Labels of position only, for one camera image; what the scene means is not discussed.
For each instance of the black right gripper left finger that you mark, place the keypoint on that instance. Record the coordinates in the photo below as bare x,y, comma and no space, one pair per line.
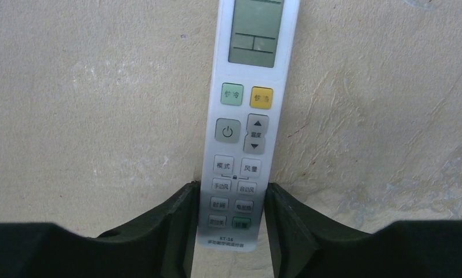
158,243

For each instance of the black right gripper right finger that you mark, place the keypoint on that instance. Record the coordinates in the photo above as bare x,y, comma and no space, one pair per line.
306,243

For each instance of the white air conditioner remote control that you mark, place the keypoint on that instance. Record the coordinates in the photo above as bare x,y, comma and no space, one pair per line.
252,51

